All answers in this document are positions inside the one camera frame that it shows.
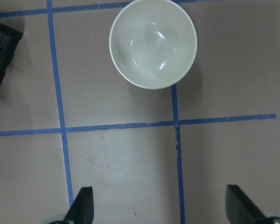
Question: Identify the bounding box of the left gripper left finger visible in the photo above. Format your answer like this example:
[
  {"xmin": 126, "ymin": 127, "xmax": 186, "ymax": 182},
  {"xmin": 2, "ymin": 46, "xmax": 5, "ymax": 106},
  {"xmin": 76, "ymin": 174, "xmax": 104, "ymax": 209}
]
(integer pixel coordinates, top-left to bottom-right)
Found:
[{"xmin": 43, "ymin": 186, "xmax": 94, "ymax": 224}]

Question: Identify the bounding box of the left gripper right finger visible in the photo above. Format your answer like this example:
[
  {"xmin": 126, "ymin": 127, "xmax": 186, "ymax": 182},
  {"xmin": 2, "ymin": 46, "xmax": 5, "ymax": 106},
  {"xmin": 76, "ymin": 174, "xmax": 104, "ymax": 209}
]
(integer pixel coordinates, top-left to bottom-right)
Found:
[{"xmin": 225, "ymin": 184, "xmax": 280, "ymax": 224}]

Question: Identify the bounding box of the white ceramic bowl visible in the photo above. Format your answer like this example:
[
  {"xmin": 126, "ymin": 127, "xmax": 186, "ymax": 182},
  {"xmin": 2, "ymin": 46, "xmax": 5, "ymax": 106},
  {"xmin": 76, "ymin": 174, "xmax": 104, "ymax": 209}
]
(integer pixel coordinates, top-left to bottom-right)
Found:
[{"xmin": 109, "ymin": 0, "xmax": 198, "ymax": 90}]

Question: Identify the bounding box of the black dish rack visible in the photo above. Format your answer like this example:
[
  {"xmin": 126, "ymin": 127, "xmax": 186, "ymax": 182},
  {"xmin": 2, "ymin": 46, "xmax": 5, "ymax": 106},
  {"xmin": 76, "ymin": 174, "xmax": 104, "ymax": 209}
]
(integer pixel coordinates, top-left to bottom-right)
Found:
[{"xmin": 0, "ymin": 23, "xmax": 23, "ymax": 86}]

